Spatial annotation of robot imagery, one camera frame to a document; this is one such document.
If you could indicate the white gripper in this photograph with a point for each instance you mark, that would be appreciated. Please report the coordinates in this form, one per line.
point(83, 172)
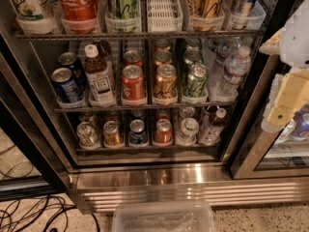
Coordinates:
point(295, 45)

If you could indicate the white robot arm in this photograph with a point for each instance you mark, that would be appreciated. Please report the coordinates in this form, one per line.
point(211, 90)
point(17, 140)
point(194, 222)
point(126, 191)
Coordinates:
point(289, 92)

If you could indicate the water bottle front middle shelf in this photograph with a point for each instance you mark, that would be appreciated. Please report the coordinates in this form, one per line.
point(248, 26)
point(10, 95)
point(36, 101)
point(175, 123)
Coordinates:
point(236, 68)

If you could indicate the water bottle shelf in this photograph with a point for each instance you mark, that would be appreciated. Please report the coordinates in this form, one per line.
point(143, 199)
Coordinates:
point(236, 68)
point(223, 48)

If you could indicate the water bottle rear middle shelf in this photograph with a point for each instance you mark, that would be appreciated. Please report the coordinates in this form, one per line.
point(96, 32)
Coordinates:
point(223, 48)

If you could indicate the silver can top shelf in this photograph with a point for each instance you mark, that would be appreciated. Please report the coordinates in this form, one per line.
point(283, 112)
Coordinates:
point(240, 11)

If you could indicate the gold can top shelf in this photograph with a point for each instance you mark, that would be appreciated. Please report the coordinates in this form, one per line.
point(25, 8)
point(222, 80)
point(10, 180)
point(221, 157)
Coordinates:
point(204, 13)

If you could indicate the gold can shelf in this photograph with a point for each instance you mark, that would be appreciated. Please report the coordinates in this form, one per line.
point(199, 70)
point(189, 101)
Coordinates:
point(165, 82)
point(204, 13)
point(162, 44)
point(162, 57)

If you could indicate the tea bottle bottom shelf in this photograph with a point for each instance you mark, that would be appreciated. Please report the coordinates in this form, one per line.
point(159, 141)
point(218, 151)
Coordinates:
point(212, 127)

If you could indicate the fridge glass door right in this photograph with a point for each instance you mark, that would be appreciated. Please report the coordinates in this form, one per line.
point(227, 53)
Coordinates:
point(248, 143)

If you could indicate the gold can rear middle shelf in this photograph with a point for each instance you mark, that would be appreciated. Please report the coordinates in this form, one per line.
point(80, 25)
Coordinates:
point(162, 44)

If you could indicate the gold can front middle shelf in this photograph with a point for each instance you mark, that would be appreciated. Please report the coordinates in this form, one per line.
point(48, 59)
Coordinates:
point(165, 82)

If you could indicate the clear bottle bottom shelf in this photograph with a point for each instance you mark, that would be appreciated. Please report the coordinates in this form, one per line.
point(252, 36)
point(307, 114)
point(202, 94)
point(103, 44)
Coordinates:
point(186, 135)

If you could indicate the red can bottom shelf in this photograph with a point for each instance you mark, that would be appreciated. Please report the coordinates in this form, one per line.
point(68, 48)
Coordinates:
point(163, 131)

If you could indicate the red cola can rear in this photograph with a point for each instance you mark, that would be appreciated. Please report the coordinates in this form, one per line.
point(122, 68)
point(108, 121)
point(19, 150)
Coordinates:
point(133, 57)

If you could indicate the red cola can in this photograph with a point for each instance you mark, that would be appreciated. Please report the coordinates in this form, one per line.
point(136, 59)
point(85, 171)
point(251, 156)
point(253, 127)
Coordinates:
point(133, 81)
point(133, 57)

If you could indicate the red cola can front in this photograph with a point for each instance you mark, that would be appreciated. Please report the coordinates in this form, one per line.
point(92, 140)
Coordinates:
point(133, 81)

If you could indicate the green can top shelf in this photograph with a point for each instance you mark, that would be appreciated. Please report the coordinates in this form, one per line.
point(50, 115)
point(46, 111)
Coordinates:
point(124, 14)

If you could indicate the blue can bottom shelf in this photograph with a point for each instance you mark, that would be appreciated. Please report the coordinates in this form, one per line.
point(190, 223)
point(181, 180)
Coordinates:
point(137, 134)

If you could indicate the orange can bottom shelf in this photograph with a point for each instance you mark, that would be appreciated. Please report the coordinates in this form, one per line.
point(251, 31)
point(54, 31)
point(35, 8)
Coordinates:
point(111, 134)

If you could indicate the red coca-cola can top shelf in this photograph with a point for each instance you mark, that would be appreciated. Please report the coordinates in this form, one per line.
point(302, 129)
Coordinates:
point(80, 15)

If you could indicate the blue can rear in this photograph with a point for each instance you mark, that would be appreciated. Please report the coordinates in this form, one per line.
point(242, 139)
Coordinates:
point(71, 61)

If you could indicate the white green can bottom shelf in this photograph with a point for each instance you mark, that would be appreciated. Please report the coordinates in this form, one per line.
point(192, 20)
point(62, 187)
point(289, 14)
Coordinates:
point(87, 134)

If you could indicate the blue can front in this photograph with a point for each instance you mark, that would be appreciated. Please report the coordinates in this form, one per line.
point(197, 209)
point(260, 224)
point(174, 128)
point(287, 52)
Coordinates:
point(65, 85)

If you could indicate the fridge bottom grille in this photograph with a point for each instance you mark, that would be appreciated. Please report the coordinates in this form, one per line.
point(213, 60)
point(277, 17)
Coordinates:
point(104, 189)

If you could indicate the white 7up can top shelf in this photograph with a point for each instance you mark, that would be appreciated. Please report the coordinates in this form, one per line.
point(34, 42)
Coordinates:
point(34, 9)

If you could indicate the fridge door left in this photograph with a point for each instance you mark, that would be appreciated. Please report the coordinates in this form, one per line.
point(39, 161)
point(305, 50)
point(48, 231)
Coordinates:
point(29, 164)

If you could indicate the dark bottle behind tea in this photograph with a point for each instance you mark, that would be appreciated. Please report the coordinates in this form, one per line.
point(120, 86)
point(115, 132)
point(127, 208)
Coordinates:
point(104, 49)

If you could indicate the iced tea bottle white cap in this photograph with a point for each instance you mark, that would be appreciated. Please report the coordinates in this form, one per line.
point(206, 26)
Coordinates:
point(98, 74)

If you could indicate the clear plastic bin on floor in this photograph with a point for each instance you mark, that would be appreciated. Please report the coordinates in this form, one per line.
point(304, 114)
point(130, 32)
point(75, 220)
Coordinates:
point(166, 216)

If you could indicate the top wire shelf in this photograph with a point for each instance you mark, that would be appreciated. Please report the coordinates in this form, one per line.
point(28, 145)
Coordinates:
point(139, 35)

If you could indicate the wire shelf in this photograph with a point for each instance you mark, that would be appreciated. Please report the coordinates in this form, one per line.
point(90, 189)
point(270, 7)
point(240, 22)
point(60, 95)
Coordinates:
point(145, 106)
point(139, 35)

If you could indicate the middle wire shelf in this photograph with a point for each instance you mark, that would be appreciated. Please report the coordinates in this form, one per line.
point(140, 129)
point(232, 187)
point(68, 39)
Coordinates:
point(145, 106)

